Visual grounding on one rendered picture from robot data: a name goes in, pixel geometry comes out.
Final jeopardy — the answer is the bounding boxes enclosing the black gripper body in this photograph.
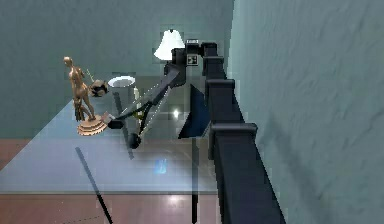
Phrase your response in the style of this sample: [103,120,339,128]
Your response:
[145,48,188,107]

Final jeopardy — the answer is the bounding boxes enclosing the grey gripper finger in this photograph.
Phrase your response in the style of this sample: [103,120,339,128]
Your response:
[107,81,162,131]
[127,86,173,150]

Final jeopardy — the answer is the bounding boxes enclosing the white yellow candle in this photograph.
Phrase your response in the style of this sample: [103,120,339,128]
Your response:
[132,85,145,122]

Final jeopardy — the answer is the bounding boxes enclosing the white table lamp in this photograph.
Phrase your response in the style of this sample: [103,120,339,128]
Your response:
[153,28,185,62]

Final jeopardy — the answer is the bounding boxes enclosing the white round bowl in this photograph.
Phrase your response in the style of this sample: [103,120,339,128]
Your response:
[107,75,137,89]

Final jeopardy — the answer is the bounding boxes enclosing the bronze human figure statue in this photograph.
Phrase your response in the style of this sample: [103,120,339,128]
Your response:
[62,56,108,137]

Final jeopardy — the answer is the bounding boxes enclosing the glass table with black legs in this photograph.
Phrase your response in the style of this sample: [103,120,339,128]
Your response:
[0,76,221,224]

